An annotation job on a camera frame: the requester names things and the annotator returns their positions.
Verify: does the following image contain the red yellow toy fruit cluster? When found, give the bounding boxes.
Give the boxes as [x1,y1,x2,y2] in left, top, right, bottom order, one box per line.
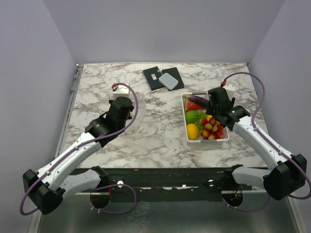
[199,117,225,140]

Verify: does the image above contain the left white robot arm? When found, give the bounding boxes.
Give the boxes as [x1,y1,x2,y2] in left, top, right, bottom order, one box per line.
[19,97,139,216]

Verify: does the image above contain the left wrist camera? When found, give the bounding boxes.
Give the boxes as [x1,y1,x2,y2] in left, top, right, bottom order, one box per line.
[112,84,130,100]

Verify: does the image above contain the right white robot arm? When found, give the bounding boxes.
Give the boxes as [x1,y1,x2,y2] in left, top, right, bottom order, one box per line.
[207,87,307,200]

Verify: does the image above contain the white grey small device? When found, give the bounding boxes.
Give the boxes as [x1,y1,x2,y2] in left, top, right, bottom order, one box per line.
[158,73,178,90]

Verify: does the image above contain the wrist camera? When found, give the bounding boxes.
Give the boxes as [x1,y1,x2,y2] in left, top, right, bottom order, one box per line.
[112,84,130,100]
[221,81,236,100]

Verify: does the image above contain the toy watermelon slice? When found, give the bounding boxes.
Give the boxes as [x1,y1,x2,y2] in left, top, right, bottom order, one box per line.
[185,100,206,111]

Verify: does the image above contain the white perforated plastic basket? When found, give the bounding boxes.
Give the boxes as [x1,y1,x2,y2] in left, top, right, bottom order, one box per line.
[181,92,229,144]

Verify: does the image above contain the aluminium extrusion right front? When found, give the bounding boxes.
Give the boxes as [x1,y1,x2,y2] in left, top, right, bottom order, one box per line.
[251,186,266,193]

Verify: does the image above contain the green toy grapes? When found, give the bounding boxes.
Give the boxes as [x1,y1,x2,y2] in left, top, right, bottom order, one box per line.
[194,111,207,131]

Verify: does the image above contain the purple toy eggplant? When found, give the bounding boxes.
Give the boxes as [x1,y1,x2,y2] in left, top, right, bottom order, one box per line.
[188,95,209,105]

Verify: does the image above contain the black box with label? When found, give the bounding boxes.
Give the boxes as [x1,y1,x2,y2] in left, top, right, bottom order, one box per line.
[143,67,165,91]

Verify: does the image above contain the clear polka dot zip bag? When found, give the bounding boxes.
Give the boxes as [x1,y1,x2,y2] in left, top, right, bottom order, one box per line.
[129,92,146,130]

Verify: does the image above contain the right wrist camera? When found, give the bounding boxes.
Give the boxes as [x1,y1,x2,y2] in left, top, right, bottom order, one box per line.
[221,81,236,100]

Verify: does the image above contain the yellow toy lemon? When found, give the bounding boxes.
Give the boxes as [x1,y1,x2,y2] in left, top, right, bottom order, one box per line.
[187,123,199,140]

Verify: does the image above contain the black flat box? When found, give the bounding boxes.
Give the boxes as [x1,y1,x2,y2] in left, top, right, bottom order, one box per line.
[159,67,185,91]

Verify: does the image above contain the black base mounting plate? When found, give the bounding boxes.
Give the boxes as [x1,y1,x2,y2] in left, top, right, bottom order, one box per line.
[99,167,239,203]

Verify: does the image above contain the green toy citrus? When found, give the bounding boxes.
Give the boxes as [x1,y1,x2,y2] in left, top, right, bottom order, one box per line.
[185,110,198,124]

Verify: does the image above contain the aluminium rail left edge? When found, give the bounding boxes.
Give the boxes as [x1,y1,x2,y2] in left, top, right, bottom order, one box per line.
[54,64,84,158]

